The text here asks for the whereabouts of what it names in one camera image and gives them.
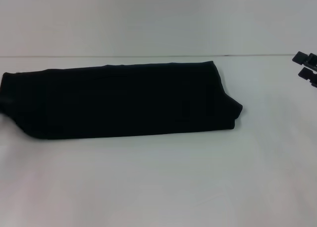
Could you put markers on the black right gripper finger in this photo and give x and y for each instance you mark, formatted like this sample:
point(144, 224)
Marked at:
point(301, 57)
point(305, 73)

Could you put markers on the black shirt with FREE print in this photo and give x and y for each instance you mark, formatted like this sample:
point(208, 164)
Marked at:
point(123, 101)

